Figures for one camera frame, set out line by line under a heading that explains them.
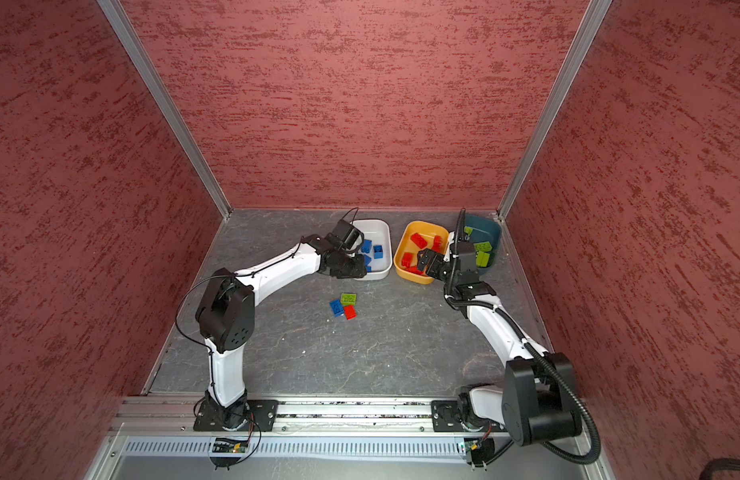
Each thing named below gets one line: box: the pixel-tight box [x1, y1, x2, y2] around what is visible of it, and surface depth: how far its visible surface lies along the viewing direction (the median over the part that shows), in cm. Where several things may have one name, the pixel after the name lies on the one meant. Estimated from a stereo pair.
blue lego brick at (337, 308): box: [329, 299, 344, 317], surface depth 94 cm
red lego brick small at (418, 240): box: [410, 232, 428, 249], surface depth 112 cm
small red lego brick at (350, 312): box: [344, 305, 357, 320], surface depth 94 cm
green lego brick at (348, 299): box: [341, 293, 357, 307], surface depth 97 cm
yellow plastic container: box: [394, 220, 449, 285], surface depth 112 cm
